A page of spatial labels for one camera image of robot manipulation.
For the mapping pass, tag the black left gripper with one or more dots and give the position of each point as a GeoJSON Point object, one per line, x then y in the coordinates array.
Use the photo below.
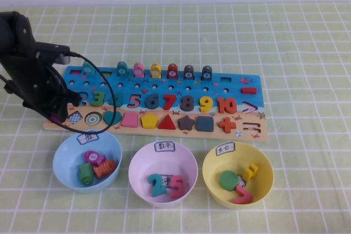
{"type": "Point", "coordinates": [35, 83]}

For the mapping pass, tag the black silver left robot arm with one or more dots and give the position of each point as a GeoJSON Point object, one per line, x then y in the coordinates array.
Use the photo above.
{"type": "Point", "coordinates": [13, 34]}

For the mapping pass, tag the teal wooden heart piece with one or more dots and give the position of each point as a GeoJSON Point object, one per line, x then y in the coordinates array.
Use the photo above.
{"type": "Point", "coordinates": [113, 117]}

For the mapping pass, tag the light blue plastic bowl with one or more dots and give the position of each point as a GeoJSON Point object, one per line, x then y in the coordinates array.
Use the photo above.
{"type": "Point", "coordinates": [65, 162]}

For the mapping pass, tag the pink wooden trapezoid piece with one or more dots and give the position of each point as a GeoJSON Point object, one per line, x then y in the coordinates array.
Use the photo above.
{"type": "Point", "coordinates": [130, 120]}

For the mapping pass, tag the yellow wooden pentagon piece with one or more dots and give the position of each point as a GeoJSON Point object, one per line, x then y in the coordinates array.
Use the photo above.
{"type": "Point", "coordinates": [149, 121]}

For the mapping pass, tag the pink plastic bowl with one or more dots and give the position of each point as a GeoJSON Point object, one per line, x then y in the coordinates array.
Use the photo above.
{"type": "Point", "coordinates": [142, 162]}

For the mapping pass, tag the red wooden triangle piece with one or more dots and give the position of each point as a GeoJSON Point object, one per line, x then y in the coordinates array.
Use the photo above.
{"type": "Point", "coordinates": [166, 124]}

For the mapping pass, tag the dark blue wooden square piece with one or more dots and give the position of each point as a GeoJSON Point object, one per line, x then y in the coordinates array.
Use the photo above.
{"type": "Point", "coordinates": [204, 124]}

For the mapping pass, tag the wooden number puzzle board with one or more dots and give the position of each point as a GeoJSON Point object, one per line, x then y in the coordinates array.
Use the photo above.
{"type": "Point", "coordinates": [234, 92]}

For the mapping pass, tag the green wooden circle piece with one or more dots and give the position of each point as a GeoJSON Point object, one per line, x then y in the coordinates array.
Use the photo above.
{"type": "Point", "coordinates": [229, 180]}

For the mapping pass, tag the yellow plastic bowl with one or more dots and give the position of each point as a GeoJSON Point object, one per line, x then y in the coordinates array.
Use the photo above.
{"type": "Point", "coordinates": [263, 190]}

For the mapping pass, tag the green wooden number three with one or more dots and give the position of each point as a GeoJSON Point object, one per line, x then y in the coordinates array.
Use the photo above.
{"type": "Point", "coordinates": [99, 99]}

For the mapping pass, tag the white handwritten paper label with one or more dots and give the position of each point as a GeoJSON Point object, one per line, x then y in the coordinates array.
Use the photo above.
{"type": "Point", "coordinates": [225, 149]}
{"type": "Point", "coordinates": [87, 138]}
{"type": "Point", "coordinates": [165, 147]}

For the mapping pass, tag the teal fish numbered two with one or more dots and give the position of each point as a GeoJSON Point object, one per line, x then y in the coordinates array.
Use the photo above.
{"type": "Point", "coordinates": [87, 70]}

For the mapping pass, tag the teal wooden number four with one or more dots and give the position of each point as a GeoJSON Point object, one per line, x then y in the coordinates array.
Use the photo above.
{"type": "Point", "coordinates": [119, 101]}

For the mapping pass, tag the magenta wooden fish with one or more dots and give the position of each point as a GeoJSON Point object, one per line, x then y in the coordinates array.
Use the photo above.
{"type": "Point", "coordinates": [91, 157]}

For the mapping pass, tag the teal fish numbered four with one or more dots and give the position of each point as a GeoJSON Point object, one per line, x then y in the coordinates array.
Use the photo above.
{"type": "Point", "coordinates": [122, 70]}

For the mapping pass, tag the green wooden fish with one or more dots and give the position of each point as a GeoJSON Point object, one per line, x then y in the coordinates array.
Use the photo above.
{"type": "Point", "coordinates": [85, 175]}

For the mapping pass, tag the orange wooden fish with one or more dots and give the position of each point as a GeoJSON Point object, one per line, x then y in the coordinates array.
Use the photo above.
{"type": "Point", "coordinates": [105, 168]}

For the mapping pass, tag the pink fish numbered five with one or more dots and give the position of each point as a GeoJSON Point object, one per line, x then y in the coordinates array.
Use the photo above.
{"type": "Point", "coordinates": [138, 71]}

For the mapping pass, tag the dark blue wooden number six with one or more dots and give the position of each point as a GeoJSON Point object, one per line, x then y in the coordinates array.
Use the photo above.
{"type": "Point", "coordinates": [150, 105]}

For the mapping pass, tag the yellow fish numbered six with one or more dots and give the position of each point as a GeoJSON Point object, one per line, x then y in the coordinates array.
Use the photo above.
{"type": "Point", "coordinates": [155, 71]}

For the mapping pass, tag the red wooden number seven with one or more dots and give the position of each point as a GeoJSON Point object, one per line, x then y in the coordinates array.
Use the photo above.
{"type": "Point", "coordinates": [168, 103]}

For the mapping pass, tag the red fish numbered seven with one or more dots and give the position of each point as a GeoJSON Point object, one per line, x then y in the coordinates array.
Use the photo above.
{"type": "Point", "coordinates": [172, 72]}

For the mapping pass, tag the purple number eight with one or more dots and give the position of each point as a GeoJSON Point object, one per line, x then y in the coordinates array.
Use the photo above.
{"type": "Point", "coordinates": [186, 108]}

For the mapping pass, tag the purple star block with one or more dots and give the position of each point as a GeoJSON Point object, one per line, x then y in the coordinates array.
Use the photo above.
{"type": "Point", "coordinates": [186, 123]}

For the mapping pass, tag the teal wooden number two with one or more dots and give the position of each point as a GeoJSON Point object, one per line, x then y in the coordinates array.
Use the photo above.
{"type": "Point", "coordinates": [156, 187]}

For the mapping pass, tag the brown fish numbered eight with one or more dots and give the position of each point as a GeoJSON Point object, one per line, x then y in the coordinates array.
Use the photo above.
{"type": "Point", "coordinates": [189, 73]}

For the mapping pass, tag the pink-red wooden number five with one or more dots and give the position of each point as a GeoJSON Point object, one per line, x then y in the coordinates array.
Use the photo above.
{"type": "Point", "coordinates": [178, 188]}

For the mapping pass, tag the yellow wooden number nine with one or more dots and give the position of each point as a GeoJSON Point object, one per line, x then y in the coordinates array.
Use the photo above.
{"type": "Point", "coordinates": [206, 108]}

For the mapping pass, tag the dark blue fish numbered nine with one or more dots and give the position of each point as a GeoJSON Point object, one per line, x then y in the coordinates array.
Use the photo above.
{"type": "Point", "coordinates": [206, 74]}

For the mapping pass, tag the orange wooden number ten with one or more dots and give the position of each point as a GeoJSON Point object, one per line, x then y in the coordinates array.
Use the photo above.
{"type": "Point", "coordinates": [222, 105]}

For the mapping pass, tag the orange wooden plus sign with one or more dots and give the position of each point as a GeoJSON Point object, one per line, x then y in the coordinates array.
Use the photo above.
{"type": "Point", "coordinates": [227, 125]}

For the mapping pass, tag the red wooden minus sign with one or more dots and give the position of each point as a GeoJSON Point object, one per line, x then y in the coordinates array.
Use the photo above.
{"type": "Point", "coordinates": [249, 90]}

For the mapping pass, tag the yellow wooden equals sign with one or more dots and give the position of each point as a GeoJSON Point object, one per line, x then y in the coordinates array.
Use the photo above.
{"type": "Point", "coordinates": [249, 173]}

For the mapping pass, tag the pink wooden greater-than sign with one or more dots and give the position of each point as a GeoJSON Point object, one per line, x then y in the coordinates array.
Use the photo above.
{"type": "Point", "coordinates": [244, 197]}

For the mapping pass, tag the green checked tablecloth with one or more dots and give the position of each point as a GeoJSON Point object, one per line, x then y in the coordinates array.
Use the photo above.
{"type": "Point", "coordinates": [301, 53]}

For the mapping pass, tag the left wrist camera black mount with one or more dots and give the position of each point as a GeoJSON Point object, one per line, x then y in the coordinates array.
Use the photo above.
{"type": "Point", "coordinates": [52, 49]}

